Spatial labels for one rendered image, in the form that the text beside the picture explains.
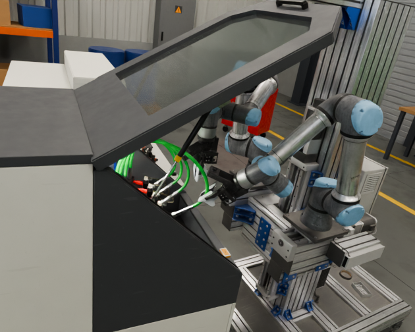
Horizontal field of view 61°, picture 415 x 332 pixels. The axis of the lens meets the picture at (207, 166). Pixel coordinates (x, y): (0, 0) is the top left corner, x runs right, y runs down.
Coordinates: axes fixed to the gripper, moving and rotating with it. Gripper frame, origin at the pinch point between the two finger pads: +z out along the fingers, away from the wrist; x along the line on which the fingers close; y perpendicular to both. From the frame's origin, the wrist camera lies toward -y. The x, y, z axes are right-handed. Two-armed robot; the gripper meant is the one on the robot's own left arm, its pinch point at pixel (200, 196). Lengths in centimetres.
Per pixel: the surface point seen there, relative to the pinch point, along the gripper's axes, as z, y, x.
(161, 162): 53, -3, 61
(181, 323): 25, 30, -34
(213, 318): 19, 40, -26
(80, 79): 21, -66, 21
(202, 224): 19.9, 19.3, 11.0
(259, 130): 132, 137, 386
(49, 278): 22, -25, -53
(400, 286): -2, 216, 108
